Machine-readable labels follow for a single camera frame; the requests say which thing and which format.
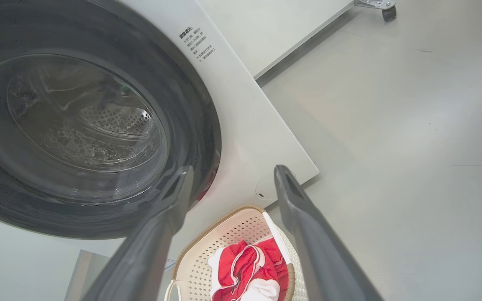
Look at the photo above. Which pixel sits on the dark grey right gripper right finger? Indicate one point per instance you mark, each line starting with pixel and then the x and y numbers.
pixel 320 251

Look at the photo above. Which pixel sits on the silver metal caster bracket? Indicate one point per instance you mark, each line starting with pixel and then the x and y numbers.
pixel 375 3

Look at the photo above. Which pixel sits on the small black text label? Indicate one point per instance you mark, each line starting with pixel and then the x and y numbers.
pixel 196 44

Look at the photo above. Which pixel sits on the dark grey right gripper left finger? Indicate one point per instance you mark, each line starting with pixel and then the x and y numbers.
pixel 149 251

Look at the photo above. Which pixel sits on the round white filter cover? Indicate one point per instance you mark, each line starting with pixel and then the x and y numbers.
pixel 265 189

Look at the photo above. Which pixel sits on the cream perforated laundry basket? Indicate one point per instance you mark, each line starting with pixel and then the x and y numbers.
pixel 232 230

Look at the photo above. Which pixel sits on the white front-load washing machine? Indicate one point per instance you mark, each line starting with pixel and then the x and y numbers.
pixel 245 104

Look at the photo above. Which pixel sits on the black caster wheel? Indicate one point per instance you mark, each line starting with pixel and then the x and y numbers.
pixel 389 14

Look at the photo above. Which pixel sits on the red and white garment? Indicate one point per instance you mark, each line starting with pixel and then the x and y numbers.
pixel 241 261

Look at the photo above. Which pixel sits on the round black glass washer door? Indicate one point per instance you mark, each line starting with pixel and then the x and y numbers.
pixel 182 104

